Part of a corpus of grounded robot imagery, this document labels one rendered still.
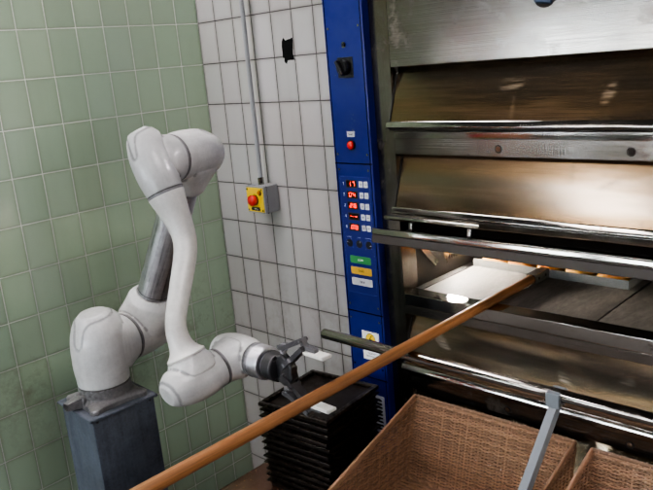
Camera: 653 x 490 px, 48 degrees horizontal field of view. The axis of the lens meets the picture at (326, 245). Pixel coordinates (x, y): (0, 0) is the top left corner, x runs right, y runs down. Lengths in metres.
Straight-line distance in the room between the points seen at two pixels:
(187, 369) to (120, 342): 0.43
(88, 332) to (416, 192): 1.05
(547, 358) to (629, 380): 0.23
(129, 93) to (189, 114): 0.26
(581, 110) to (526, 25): 0.26
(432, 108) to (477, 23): 0.27
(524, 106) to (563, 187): 0.23
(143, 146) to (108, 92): 0.74
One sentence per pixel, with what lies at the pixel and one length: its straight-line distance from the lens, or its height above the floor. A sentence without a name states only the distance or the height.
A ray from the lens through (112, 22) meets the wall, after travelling 2.70.
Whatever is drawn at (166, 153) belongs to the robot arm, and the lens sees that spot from 1.97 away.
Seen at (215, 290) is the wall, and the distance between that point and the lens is 2.98.
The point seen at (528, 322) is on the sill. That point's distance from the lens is 2.15.
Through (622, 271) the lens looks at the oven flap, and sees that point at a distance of 1.82.
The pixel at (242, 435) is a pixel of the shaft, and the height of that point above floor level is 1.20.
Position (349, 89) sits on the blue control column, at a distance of 2.32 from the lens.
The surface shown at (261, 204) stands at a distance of 2.64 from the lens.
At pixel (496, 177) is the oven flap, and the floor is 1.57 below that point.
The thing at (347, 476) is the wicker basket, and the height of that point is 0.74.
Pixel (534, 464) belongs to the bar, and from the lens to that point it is 1.71.
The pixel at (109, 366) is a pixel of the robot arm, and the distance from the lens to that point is 2.23.
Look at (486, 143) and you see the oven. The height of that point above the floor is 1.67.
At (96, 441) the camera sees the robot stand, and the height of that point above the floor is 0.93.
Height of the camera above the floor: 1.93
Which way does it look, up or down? 14 degrees down
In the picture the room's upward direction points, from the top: 5 degrees counter-clockwise
